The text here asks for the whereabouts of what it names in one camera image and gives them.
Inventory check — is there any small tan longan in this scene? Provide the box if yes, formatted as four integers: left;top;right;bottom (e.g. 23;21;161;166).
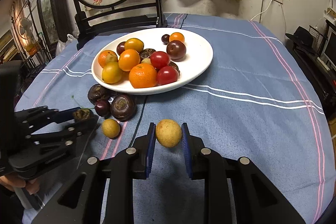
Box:
155;119;182;148

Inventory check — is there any orange mandarin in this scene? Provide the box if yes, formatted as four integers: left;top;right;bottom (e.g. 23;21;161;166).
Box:
129;63;157;89

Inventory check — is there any red cherry tomato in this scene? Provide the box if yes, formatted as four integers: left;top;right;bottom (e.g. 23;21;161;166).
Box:
157;66;179;85

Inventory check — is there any dark red plum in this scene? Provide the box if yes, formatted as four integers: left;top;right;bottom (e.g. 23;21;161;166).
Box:
166;40;186;60

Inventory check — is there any orange tangerine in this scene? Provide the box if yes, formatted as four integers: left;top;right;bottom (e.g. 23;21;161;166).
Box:
98;50;118;68

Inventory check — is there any yellow-green round fruit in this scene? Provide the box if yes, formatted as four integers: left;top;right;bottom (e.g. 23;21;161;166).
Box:
124;38;144;53

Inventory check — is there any orange kumquat fruit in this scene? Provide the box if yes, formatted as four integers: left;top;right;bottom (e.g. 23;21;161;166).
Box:
118;49;140;72

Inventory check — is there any left hand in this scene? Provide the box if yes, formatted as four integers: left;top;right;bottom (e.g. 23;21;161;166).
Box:
0;173;40;195

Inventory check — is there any dark water chestnut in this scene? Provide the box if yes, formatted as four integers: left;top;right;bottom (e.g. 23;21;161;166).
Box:
110;94;136;122

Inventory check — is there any white oval plate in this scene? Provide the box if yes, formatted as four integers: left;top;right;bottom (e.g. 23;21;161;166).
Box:
91;28;214;95

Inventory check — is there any blue striped tablecloth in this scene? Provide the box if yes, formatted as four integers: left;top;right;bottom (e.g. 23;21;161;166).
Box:
15;14;335;223

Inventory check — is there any electric fan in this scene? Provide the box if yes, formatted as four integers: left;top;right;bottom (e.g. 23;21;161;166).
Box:
18;18;33;40

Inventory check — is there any black hat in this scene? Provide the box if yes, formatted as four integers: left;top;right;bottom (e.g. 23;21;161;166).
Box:
285;26;314;53

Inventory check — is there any dark framed mirror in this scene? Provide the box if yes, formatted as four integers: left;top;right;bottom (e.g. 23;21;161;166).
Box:
37;0;72;46

